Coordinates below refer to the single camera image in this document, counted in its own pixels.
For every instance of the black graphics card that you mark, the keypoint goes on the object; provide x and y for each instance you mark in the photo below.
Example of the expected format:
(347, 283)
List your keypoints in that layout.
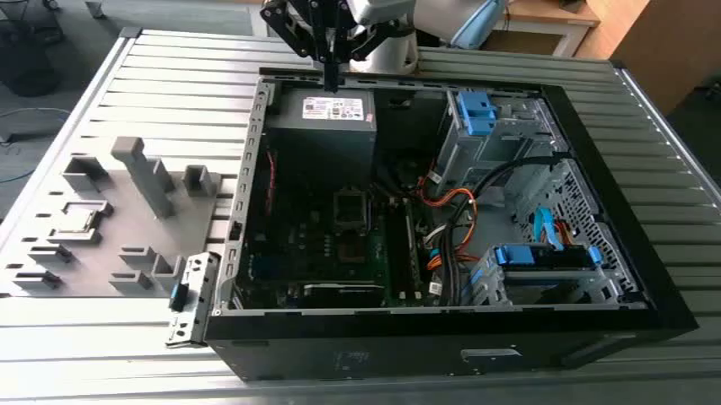
(343, 293)

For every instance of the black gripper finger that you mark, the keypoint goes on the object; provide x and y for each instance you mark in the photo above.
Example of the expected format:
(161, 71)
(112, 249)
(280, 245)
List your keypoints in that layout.
(376, 47)
(284, 29)

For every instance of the metal bracket blue latch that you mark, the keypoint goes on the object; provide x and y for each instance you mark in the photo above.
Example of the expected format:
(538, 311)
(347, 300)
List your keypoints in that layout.
(196, 270)

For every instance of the wooden cabinet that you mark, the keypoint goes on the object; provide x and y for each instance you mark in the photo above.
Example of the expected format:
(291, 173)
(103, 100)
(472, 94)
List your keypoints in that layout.
(665, 50)

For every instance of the black PC case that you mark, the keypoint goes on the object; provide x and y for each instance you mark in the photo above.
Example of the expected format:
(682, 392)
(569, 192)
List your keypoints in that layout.
(394, 350)

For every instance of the green motherboard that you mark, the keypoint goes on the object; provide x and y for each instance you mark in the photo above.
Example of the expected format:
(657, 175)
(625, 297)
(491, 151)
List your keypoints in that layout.
(297, 253)

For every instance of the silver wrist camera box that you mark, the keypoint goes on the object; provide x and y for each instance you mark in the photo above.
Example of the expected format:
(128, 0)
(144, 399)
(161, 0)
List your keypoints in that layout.
(371, 10)

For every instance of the blue plastic rail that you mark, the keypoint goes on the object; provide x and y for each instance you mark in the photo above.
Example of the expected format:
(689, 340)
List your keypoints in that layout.
(468, 282)

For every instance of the grey power supply unit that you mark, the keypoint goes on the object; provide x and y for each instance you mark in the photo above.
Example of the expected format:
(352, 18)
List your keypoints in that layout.
(320, 152)

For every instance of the grey parts rack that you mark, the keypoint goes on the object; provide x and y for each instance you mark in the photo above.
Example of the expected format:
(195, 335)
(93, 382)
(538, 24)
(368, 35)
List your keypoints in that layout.
(135, 236)

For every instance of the silver CPU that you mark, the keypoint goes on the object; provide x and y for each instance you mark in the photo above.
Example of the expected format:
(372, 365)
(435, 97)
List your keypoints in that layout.
(78, 217)

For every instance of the grey metal disk bay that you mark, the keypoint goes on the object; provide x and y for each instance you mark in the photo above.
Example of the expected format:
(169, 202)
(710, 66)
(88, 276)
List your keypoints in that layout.
(563, 282)
(490, 145)

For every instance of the CPU socket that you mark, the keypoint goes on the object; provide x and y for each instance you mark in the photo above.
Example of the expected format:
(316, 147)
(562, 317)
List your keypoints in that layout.
(351, 252)

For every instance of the pale blue teach pendant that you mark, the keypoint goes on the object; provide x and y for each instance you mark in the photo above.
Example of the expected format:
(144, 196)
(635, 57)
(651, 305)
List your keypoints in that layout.
(478, 23)

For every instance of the black RAM slot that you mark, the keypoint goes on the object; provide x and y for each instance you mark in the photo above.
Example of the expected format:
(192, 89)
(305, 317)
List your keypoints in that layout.
(418, 294)
(399, 253)
(392, 253)

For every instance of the wooden desk white frame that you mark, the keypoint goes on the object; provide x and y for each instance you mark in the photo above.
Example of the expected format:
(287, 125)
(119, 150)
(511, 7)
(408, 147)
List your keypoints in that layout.
(554, 12)

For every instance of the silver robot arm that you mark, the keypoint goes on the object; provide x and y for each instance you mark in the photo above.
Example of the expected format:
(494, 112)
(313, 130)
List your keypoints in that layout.
(394, 55)

